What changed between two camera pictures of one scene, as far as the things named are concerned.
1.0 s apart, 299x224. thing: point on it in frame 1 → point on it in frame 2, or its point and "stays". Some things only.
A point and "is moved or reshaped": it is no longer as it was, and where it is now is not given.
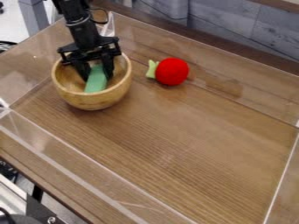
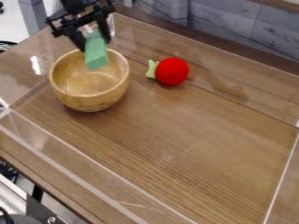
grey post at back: x=35 y=15 stays
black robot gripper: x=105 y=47 → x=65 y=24
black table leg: x=37 y=192 stays
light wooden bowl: x=69 y=84 stays
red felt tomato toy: x=171 y=71 stays
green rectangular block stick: x=97 y=80 is moved or reshaped
